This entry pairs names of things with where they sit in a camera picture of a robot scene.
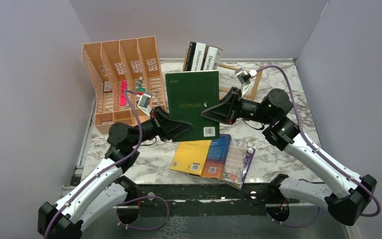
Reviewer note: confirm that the green glue bottle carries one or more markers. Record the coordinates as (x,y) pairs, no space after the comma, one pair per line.
(139,86)

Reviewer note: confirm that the black metal base rail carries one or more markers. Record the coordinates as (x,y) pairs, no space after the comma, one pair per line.
(191,200)

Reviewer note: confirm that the blue orange book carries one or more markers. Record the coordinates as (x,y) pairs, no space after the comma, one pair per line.
(216,157)

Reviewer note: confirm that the orange plastic file organizer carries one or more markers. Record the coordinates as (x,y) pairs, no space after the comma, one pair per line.
(119,60)

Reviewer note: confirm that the white Decorate Furniture book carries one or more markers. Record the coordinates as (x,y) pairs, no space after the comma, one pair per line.
(212,58)

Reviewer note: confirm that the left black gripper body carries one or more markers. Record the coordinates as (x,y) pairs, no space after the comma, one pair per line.
(154,128)

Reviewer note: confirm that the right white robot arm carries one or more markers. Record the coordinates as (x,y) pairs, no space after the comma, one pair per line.
(343,193)

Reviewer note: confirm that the yellow book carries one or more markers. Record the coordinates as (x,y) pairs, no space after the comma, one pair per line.
(191,156)

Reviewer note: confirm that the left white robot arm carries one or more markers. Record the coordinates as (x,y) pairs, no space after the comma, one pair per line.
(71,215)

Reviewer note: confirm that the wooden book rack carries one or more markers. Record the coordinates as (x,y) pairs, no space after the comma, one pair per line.
(256,80)

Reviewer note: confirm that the black Moon and Sixpence book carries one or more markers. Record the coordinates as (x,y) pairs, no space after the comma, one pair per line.
(189,56)

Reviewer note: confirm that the pink highlighter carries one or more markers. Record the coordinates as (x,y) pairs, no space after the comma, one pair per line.
(123,87)

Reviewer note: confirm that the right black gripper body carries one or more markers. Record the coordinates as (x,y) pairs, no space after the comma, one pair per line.
(242,108)

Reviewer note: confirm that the small red white box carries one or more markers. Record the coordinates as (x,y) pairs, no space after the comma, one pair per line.
(107,86)

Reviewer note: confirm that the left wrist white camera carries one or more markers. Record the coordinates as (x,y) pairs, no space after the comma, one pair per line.
(144,103)

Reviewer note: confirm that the dark green book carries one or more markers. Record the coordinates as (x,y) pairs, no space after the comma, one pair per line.
(189,93)

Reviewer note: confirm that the floral purple book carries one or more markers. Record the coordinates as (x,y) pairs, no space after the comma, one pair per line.
(237,164)

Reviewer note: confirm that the white Afternoon tea book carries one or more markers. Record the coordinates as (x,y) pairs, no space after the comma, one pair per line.
(198,56)

